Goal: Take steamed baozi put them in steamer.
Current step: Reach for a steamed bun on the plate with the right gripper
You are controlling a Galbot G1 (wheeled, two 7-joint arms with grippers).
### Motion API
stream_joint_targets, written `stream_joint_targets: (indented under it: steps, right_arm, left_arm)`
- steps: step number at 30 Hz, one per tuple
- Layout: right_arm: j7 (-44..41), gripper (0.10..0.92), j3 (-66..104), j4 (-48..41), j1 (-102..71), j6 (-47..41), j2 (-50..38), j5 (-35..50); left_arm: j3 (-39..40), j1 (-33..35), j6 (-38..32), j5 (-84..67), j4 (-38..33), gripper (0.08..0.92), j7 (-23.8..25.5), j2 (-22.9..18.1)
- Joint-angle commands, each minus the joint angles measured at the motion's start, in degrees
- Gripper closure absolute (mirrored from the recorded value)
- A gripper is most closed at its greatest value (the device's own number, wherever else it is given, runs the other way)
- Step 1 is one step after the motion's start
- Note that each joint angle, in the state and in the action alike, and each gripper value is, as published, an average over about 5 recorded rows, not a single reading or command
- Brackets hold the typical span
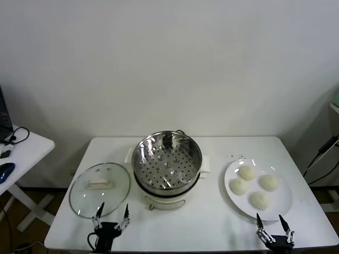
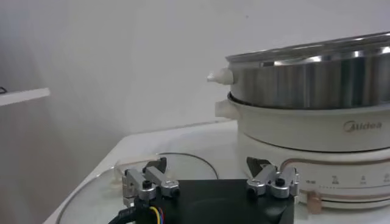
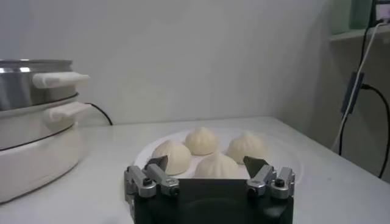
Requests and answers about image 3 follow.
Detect dark power adapter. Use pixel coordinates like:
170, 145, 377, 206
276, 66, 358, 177
341, 71, 365, 115

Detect white steamed baozi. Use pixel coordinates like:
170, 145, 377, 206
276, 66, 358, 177
185, 127, 221, 156
194, 152, 249, 180
225, 131, 268, 165
151, 139, 192, 177

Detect thick black cable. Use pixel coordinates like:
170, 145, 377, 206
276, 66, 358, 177
361, 83, 390, 179

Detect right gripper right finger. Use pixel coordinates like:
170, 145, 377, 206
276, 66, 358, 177
243, 155, 296, 200

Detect thin black cable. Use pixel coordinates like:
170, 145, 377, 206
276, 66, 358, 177
338, 0, 378, 156

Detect white shelf board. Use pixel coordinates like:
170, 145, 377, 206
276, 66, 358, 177
328, 26, 390, 42

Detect pale green box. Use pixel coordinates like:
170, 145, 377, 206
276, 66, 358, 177
331, 0, 373, 34

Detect black pot power cable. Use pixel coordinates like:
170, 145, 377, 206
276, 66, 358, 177
85, 102, 113, 126

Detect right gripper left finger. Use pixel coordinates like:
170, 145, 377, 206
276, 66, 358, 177
124, 155, 180, 200

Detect white cable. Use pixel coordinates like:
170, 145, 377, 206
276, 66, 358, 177
331, 21, 385, 150

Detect white electric cooking pot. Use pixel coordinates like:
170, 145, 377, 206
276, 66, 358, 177
0, 94, 92, 204

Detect large white plate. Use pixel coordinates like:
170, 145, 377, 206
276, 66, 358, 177
133, 127, 304, 186

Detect perforated steel steamer basket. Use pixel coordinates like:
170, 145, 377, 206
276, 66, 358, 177
0, 59, 91, 112

